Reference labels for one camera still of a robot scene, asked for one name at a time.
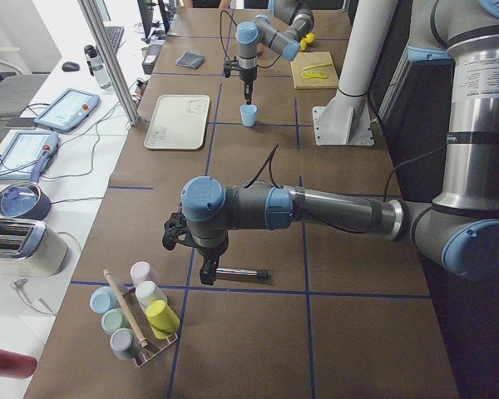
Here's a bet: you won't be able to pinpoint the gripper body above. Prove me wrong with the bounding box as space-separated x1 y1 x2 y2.
238 57 256 81
191 230 229 262

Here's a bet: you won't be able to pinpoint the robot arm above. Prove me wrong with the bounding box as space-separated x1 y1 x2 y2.
163 1 499 284
232 1 314 105

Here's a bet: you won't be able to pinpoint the light blue cup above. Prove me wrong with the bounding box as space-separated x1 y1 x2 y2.
240 104 258 127

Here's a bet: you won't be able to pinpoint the white cup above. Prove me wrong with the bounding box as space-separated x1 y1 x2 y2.
135 280 168 312

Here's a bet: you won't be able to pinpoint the yellow cup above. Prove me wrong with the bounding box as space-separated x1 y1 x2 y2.
146 299 180 339

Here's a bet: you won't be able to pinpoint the pink cup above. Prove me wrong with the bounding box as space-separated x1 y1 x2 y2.
130 261 161 287

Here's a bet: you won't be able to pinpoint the green cup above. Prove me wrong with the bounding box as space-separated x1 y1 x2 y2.
101 308 131 336

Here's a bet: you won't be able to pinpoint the blue rack cup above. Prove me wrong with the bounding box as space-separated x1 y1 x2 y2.
89 286 119 314

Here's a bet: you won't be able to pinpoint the grey cup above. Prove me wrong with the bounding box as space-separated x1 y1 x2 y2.
110 328 141 361

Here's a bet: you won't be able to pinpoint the steel muddler black head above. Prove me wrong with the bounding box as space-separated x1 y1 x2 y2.
214 268 270 279

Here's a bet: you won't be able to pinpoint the grey folded cloth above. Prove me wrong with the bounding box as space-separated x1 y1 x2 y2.
175 52 205 69

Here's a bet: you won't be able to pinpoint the wooden cutting board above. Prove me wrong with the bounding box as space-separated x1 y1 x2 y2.
290 52 338 90

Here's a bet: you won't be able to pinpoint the lemon slices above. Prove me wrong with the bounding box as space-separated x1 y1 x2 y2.
301 62 332 79

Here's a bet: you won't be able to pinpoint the cream bear tray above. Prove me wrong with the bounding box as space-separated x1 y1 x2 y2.
144 95 210 150

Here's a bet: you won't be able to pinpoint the black keyboard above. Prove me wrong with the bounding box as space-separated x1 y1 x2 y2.
104 26 125 52

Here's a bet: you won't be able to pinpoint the clear water bottle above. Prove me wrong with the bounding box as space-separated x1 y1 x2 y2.
84 45 111 89

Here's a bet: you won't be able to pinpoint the black computer mouse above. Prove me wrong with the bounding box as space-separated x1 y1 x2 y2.
62 62 81 72

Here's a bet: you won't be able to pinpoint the upper teach pendant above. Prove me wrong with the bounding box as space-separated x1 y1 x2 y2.
34 88 100 133

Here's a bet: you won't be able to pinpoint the teach pendant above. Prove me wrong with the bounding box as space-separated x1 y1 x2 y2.
0 131 59 180
34 88 100 133

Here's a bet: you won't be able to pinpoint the blue saucepan with lid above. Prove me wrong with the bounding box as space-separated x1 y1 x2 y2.
0 143 60 220

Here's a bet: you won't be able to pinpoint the silver toaster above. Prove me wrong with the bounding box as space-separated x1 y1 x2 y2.
0 218 68 278

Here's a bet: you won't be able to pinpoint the lower teach pendant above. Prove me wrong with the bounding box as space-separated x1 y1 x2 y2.
0 131 59 180

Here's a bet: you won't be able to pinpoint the red bottle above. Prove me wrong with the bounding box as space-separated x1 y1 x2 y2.
0 349 37 379

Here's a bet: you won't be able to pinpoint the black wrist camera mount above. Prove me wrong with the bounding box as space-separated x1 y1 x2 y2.
162 212 195 251
223 57 240 78

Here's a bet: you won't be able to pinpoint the white wire cup rack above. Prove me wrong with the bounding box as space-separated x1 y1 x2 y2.
123 288 179 367

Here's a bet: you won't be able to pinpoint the wooden rack handle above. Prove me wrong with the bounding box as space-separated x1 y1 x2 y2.
103 269 148 348

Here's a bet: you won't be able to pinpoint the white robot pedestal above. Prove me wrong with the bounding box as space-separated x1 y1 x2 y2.
313 0 398 146

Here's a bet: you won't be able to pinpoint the aluminium frame post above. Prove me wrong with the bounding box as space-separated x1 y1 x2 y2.
78 0 140 126

